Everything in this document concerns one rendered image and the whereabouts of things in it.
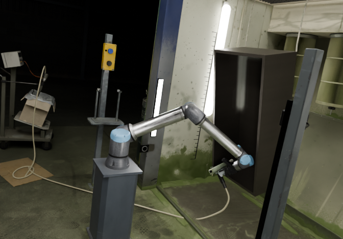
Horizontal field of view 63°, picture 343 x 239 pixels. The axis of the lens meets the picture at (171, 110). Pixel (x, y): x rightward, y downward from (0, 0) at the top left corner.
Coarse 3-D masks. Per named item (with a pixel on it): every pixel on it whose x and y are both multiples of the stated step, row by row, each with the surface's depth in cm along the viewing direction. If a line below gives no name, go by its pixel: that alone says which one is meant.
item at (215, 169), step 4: (232, 160) 291; (220, 164) 268; (224, 164) 272; (212, 168) 255; (216, 168) 259; (220, 168) 265; (212, 172) 253; (216, 172) 260; (220, 180) 260; (224, 180) 261; (224, 184) 259
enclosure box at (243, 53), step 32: (224, 64) 264; (256, 64) 259; (288, 64) 219; (224, 96) 274; (256, 96) 266; (288, 96) 229; (224, 128) 285; (256, 128) 274; (256, 160) 231; (256, 192) 240
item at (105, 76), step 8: (104, 72) 283; (104, 80) 285; (104, 88) 287; (104, 96) 289; (104, 104) 291; (104, 112) 293; (96, 128) 298; (96, 136) 298; (96, 144) 298; (96, 152) 300
